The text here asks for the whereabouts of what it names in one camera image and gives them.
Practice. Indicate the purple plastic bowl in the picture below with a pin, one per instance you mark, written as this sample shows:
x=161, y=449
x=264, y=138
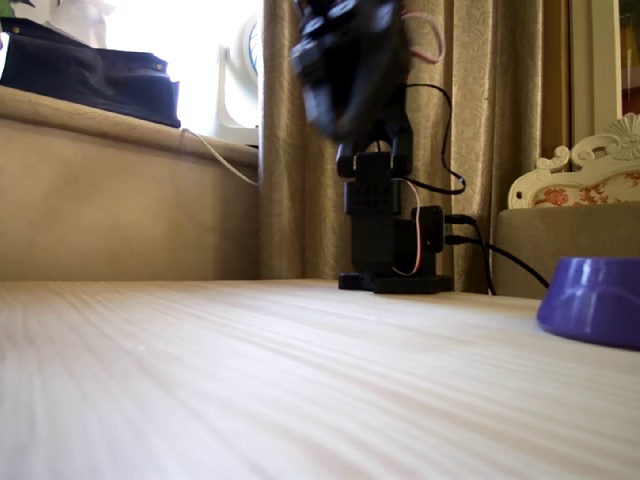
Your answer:
x=590, y=300

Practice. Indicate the green plant leaves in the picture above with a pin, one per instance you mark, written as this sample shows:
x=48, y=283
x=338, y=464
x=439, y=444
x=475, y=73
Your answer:
x=15, y=3

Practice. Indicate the beige sofa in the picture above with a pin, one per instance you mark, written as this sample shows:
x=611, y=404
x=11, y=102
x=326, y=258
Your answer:
x=125, y=210

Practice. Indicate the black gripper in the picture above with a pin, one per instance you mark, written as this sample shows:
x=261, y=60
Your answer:
x=316, y=107

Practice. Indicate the olive upholstered seat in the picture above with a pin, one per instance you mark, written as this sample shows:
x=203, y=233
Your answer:
x=525, y=240

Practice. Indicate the dark navy fabric bag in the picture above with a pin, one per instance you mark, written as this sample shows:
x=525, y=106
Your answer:
x=75, y=75

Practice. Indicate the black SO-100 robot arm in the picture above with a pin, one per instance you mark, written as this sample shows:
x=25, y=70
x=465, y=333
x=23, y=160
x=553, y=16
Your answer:
x=370, y=240

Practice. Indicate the white fan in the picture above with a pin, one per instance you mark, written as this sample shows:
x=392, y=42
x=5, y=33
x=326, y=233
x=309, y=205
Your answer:
x=225, y=107

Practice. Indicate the ornate white floral chair back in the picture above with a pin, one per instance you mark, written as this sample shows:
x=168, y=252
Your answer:
x=590, y=150

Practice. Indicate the white cabinet frame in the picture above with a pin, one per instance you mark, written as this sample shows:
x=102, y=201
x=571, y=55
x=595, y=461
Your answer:
x=595, y=65

